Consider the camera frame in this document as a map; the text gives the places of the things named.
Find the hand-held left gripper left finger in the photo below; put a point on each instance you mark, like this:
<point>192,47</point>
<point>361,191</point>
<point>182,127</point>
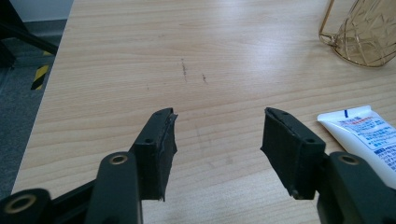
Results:
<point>154,155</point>

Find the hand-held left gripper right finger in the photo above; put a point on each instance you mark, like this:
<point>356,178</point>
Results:
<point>289,155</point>

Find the white toothpaste tube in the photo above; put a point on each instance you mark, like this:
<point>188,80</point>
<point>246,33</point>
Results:
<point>358,130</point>

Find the amber transparent cup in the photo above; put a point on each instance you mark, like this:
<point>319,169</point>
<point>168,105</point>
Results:
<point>367,37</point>

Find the yellow and black floor tape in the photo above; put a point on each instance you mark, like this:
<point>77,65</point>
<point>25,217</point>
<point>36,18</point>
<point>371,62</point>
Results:
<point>39,76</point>

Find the black metal stand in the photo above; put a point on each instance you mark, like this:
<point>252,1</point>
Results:
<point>18,34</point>

